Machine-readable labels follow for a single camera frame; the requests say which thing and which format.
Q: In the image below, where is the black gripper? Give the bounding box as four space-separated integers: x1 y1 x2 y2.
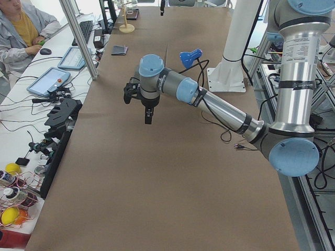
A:
124 77 159 124

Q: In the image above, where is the grey laptop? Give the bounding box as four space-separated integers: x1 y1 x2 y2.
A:
134 44 169 77

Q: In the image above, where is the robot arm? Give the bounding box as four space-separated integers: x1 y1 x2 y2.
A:
124 1 334 177

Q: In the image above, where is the wooden mug tree stand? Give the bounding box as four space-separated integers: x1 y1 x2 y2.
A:
116 0 139 33

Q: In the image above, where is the blue desk lamp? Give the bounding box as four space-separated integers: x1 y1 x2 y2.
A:
179 49 210 91

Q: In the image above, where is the grey folded cloth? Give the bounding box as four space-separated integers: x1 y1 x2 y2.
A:
111 45 128 55

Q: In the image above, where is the black power adapter box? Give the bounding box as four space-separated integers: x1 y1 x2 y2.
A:
93 29 104 49

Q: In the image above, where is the black keyboard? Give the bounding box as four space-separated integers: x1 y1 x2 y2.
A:
79 20 93 43

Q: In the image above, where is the black toothed rack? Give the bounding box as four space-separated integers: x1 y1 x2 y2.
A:
44 98 83 130

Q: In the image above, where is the far teach pendant tablet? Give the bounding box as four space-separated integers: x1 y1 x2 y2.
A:
58 47 85 71

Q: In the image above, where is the teach pendant tablet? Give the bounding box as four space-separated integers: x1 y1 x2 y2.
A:
58 47 85 71
26 67 71 96

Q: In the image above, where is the near teach pendant tablet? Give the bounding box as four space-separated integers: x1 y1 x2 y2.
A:
26 67 71 96

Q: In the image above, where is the black computer mouse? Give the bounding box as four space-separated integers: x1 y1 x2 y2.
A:
39 48 52 55

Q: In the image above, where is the seated person grey jacket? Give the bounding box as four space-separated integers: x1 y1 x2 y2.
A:
1 1 61 77

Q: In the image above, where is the yellow lemon back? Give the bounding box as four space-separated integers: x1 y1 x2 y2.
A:
5 163 21 174

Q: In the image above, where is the yellow lemon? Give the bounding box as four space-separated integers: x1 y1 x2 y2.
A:
1 207 19 225
5 163 21 174

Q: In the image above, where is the yellow lemon front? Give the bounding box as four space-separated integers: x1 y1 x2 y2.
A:
1 207 19 225

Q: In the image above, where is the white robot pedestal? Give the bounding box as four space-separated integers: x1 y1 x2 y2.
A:
207 0 263 92

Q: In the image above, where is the aluminium frame post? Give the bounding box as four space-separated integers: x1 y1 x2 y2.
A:
59 0 98 80

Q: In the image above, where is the copper wire basket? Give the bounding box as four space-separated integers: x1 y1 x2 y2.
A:
1 170 40 228

